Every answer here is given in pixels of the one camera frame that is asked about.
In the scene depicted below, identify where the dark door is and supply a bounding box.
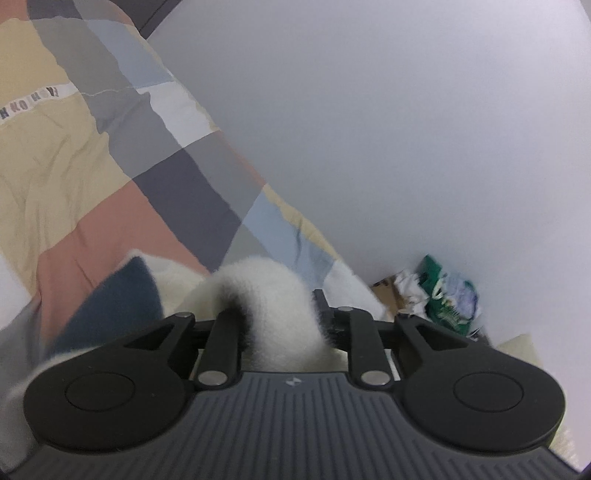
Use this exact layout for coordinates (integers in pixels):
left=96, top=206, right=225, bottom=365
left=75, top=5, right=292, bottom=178
left=122, top=0, right=185, bottom=40

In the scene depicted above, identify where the white and navy fuzzy garment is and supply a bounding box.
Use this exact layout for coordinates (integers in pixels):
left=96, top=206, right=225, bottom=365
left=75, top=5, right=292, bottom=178
left=0, top=251, right=335, bottom=467

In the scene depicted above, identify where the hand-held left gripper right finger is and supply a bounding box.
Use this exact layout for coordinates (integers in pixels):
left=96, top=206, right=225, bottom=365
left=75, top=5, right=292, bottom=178
left=313, top=288, right=463, bottom=389

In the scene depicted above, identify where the crumpled white plastic bag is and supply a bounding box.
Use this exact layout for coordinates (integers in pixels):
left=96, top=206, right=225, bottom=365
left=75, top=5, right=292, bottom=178
left=392, top=270, right=433, bottom=318

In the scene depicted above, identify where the cardboard box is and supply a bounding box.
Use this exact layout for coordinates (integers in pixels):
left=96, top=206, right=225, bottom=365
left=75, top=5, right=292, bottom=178
left=369, top=276, right=409, bottom=322

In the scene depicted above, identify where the patchwork blanket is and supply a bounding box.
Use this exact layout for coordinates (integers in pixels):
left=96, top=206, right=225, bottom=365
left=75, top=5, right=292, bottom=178
left=0, top=0, right=391, bottom=365

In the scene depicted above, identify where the green printed bag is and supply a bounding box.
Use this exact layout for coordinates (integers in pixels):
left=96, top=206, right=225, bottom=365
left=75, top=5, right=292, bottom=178
left=418, top=255, right=482, bottom=336

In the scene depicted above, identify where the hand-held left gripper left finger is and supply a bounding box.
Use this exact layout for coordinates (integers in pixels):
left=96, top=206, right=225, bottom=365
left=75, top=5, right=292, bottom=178
left=126, top=310, right=245, bottom=389

